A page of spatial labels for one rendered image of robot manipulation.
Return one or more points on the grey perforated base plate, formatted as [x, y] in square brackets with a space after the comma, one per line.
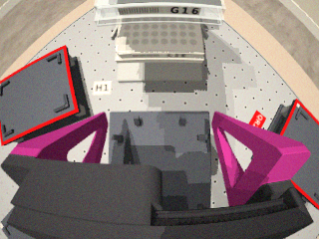
[236, 81]

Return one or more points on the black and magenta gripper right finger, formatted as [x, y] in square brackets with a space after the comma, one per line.
[275, 157]

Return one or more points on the grey plate hotel rack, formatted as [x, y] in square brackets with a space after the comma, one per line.
[159, 72]

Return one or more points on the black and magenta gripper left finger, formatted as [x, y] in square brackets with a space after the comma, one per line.
[56, 144]

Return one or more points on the white multi-well plate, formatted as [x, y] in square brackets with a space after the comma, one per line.
[159, 43]
[125, 12]

